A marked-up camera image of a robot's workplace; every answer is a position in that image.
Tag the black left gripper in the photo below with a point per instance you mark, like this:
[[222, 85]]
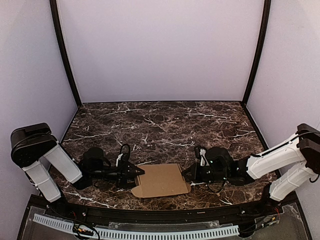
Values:
[[126, 173]]

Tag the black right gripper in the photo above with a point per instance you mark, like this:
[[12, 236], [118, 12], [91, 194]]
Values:
[[198, 172]]

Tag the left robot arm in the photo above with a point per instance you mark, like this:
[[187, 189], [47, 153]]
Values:
[[33, 144]]

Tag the black frame post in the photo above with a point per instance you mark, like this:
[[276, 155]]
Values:
[[258, 50], [63, 52]]

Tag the black front table rail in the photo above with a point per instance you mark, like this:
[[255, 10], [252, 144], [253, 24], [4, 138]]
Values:
[[236, 214]]

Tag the black right frame post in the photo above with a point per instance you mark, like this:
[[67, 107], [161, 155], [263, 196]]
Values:
[[258, 50]]

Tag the black left frame post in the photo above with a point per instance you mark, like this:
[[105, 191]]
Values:
[[63, 52]]

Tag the white slotted cable duct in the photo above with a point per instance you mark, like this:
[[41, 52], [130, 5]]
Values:
[[120, 231]]

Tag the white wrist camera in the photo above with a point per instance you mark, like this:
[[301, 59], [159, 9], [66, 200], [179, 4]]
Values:
[[200, 154], [124, 155]]

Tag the brown cardboard box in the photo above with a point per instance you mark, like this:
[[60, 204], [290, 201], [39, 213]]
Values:
[[160, 180]]

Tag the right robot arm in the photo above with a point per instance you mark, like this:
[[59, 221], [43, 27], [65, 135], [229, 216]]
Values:
[[301, 151]]

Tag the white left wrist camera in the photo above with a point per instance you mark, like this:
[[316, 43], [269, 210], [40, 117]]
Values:
[[124, 155]]

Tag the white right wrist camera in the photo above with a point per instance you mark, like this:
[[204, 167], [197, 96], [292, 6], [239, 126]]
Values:
[[200, 154]]

